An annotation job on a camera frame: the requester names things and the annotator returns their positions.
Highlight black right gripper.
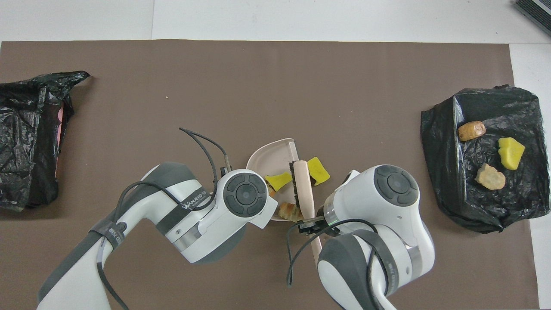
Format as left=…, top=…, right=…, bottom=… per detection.
left=298, top=206, right=341, bottom=235

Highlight orange striped croissant piece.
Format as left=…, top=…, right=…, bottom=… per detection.
left=278, top=202, right=302, bottom=223

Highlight beige brush black bristles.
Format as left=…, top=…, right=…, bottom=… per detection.
left=288, top=160, right=323, bottom=267

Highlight small yellow sponge piece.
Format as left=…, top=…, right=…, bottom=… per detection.
left=264, top=172, right=292, bottom=192

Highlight large notched yellow sponge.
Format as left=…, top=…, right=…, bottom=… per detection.
left=306, top=157, right=331, bottom=186

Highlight beige plastic dustpan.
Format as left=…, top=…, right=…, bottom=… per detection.
left=246, top=138, right=302, bottom=222

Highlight pale crusty bread piece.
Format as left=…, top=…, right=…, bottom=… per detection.
left=475, top=163, right=506, bottom=190

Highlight brown bread nugget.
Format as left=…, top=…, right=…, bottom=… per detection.
left=458, top=121, right=486, bottom=142

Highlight yellow cheese wedge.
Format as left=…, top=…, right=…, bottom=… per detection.
left=498, top=137, right=526, bottom=170

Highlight bin fully wrapped black bag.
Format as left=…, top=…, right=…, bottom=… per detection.
left=421, top=84, right=550, bottom=235

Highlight pink bin with black bag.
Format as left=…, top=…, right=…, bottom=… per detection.
left=0, top=71, right=91, bottom=212

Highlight brown table mat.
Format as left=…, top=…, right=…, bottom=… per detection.
left=0, top=40, right=540, bottom=310

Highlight dark grey ribbed device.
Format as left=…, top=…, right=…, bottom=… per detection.
left=515, top=0, right=551, bottom=37

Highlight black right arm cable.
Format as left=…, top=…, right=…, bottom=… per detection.
left=286, top=219, right=388, bottom=298

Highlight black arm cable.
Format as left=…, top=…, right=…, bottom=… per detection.
left=97, top=127, right=232, bottom=310
left=286, top=219, right=388, bottom=298

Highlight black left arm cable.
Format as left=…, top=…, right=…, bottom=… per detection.
left=97, top=127, right=232, bottom=310

